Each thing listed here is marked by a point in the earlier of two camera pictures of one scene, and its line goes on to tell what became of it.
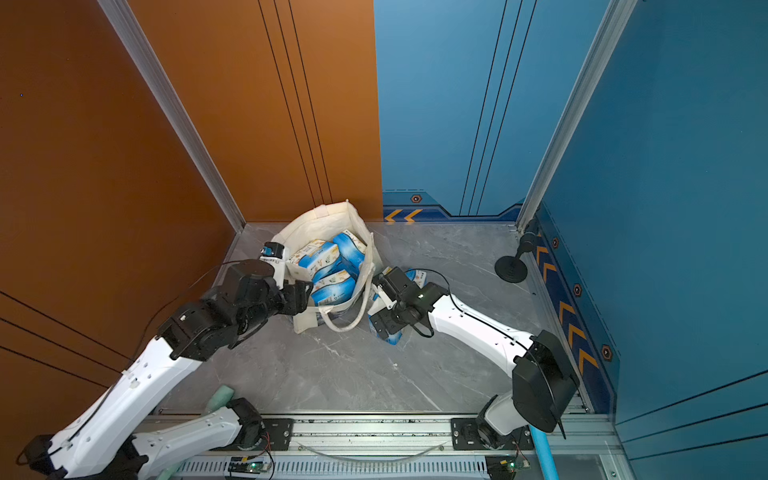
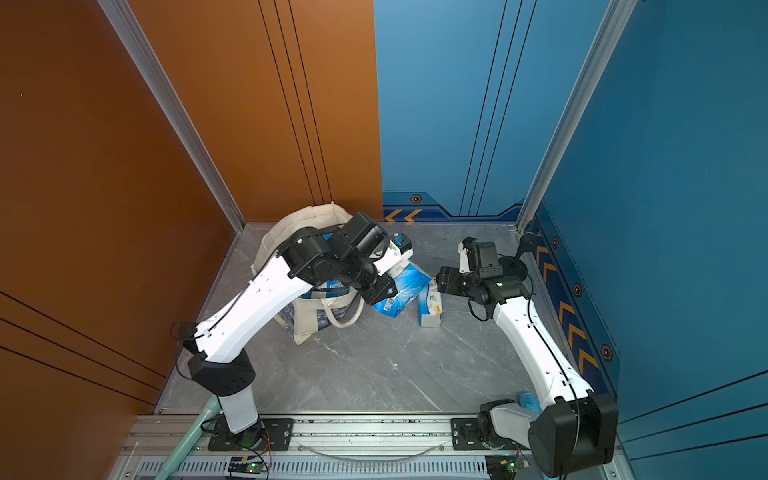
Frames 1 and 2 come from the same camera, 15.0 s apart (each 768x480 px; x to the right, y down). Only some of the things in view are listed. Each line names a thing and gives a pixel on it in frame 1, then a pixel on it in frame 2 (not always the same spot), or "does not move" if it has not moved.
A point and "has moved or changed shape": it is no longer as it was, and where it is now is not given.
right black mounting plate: x=465 y=436 does not move
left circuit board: x=243 y=464 does not move
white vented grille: x=434 y=468 does not move
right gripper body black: x=392 y=319 -> x=460 y=283
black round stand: x=512 y=269 does not move
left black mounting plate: x=278 y=436 does not move
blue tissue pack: x=392 y=338 has moved or changed shape
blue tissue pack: x=418 y=276 has moved or changed shape
